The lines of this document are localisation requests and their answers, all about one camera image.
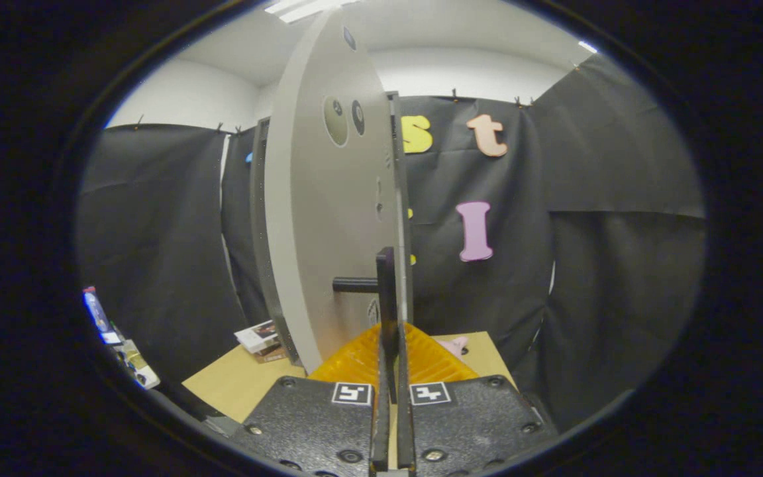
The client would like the stack of books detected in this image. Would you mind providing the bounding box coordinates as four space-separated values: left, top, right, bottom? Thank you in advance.
234 321 287 364

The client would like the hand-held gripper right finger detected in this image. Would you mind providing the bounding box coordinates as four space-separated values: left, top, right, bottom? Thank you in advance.
395 323 558 477

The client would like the black door handle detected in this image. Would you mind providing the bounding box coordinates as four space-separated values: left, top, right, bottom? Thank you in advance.
332 246 397 405

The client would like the yellow label box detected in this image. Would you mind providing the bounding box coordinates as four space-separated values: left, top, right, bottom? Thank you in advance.
117 339 161 390

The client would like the large ceiling light panel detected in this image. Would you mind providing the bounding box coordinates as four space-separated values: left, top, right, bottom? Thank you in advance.
264 0 356 24

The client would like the blue and white packet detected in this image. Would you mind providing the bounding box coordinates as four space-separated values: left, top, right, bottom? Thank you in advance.
82 286 123 346

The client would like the black backdrop cloth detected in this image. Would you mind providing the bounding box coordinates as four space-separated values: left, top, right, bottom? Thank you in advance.
77 53 707 431

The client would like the grey shoe cabinet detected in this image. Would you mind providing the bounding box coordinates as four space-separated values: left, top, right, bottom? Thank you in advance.
249 116 303 366

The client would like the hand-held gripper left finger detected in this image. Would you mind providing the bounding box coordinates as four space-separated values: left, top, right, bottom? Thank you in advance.
232 323 392 477

